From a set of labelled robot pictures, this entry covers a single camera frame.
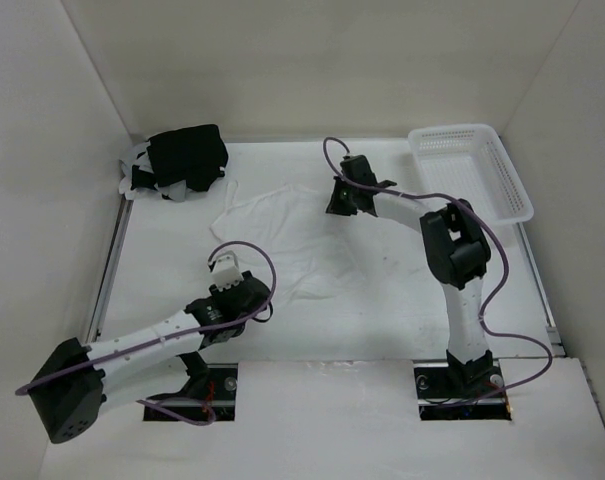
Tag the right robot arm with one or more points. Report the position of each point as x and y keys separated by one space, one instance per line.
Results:
x=457 y=254

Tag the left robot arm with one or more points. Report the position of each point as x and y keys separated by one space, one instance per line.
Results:
x=153 y=366

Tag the white tank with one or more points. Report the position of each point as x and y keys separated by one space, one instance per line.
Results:
x=139 y=177
x=312 y=258

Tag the white plastic basket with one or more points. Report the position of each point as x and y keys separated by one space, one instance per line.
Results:
x=471 y=162

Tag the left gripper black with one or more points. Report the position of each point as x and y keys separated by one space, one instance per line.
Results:
x=219 y=294

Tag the white tank top in pile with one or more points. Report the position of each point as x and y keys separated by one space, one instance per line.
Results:
x=139 y=177

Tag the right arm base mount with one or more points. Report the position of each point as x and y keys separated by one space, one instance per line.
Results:
x=455 y=391

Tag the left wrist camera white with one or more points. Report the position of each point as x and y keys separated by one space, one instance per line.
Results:
x=225 y=270

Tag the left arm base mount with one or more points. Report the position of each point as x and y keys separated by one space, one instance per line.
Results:
x=208 y=396

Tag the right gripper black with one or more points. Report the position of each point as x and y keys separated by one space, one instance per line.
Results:
x=336 y=207

